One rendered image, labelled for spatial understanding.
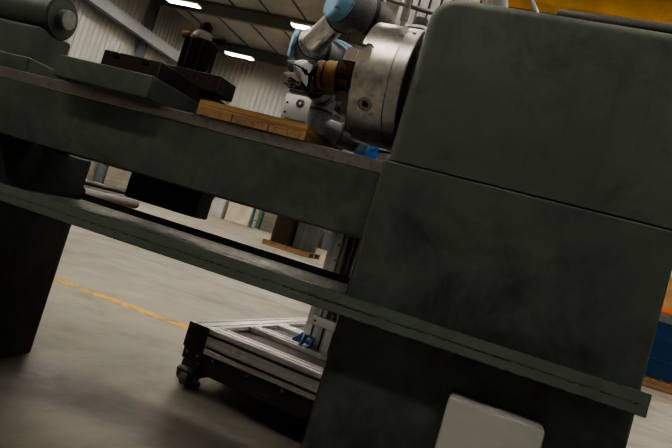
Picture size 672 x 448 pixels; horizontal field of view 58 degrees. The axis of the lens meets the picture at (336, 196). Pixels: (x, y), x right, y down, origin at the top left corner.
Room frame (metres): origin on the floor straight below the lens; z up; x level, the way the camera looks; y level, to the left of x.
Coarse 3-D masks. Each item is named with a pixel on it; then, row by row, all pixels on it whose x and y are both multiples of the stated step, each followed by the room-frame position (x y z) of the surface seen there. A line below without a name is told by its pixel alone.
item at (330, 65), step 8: (320, 64) 1.58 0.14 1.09; (328, 64) 1.57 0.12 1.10; (336, 64) 1.56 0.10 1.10; (320, 72) 1.57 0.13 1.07; (328, 72) 1.56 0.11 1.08; (320, 80) 1.58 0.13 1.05; (328, 80) 1.57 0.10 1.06; (336, 80) 1.57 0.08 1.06; (344, 80) 1.56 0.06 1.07; (320, 88) 1.61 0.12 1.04; (328, 88) 1.59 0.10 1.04; (336, 88) 1.59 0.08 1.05; (344, 88) 1.58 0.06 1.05
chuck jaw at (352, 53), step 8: (352, 48) 1.45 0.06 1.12; (368, 48) 1.43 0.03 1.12; (344, 56) 1.45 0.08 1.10; (352, 56) 1.45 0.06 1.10; (360, 56) 1.43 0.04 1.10; (368, 56) 1.42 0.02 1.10; (344, 64) 1.50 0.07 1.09; (352, 64) 1.46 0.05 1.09; (336, 72) 1.53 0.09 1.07; (344, 72) 1.52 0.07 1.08; (352, 72) 1.50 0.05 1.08
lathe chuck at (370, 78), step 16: (384, 32) 1.44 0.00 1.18; (400, 32) 1.44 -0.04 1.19; (384, 48) 1.41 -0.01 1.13; (368, 64) 1.41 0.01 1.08; (384, 64) 1.40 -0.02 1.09; (352, 80) 1.43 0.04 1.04; (368, 80) 1.41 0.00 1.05; (384, 80) 1.40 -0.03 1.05; (352, 96) 1.44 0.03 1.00; (368, 96) 1.42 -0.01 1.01; (384, 96) 1.41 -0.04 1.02; (352, 112) 1.46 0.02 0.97; (368, 112) 1.44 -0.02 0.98; (352, 128) 1.50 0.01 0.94; (368, 128) 1.47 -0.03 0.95; (368, 144) 1.56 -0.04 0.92
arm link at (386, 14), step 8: (384, 8) 1.86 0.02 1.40; (384, 16) 1.86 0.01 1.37; (392, 16) 1.88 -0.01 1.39; (392, 24) 1.88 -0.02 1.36; (344, 136) 1.88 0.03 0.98; (336, 144) 1.90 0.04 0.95; (344, 144) 1.90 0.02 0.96; (352, 144) 1.90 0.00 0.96; (360, 144) 1.90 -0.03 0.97; (360, 152) 1.93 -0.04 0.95
